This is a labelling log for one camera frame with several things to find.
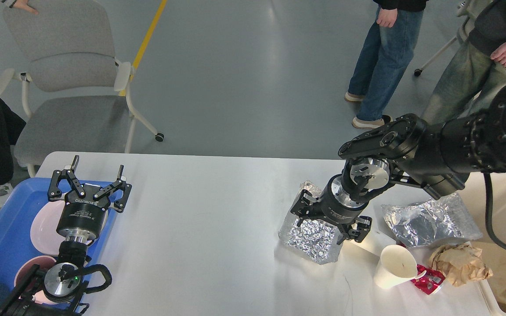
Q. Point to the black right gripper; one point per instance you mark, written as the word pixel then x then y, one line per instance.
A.
pixel 335 206

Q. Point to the blue plastic tray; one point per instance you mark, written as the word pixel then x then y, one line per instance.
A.
pixel 16 219

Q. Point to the person in blue jeans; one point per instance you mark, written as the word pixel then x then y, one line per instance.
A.
pixel 386 53

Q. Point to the silver foil bag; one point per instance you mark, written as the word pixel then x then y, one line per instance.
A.
pixel 432 222
pixel 314 239

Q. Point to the white paper sheet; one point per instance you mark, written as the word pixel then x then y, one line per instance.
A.
pixel 375 242

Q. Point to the pink plate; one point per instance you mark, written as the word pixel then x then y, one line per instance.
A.
pixel 43 233

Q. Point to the grey office chair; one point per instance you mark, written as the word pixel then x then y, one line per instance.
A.
pixel 69 44

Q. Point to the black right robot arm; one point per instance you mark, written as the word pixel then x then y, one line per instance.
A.
pixel 408 151

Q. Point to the white office chair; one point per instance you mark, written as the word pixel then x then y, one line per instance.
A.
pixel 465 9

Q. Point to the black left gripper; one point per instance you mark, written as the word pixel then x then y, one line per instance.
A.
pixel 81 217

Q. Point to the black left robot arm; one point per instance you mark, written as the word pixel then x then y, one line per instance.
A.
pixel 58 291

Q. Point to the red item under arm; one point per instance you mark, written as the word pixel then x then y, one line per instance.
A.
pixel 428 280

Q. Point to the brown paper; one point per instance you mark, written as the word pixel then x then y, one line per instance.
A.
pixel 460 264

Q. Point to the white paper cup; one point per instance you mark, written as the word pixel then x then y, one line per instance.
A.
pixel 395 266

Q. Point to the brown paper bag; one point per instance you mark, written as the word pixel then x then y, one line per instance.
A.
pixel 495 258

